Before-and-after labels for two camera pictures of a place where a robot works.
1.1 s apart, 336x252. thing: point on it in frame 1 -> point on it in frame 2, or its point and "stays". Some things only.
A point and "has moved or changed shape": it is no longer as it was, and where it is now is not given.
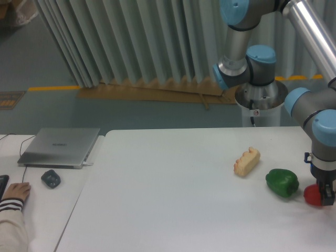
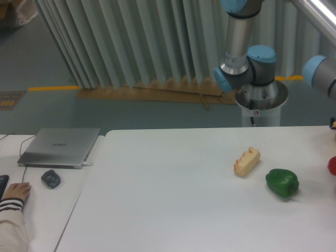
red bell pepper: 312,195 has moved or changed shape
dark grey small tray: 51,178 stays
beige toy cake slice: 247,162 stays
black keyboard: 3,180 stays
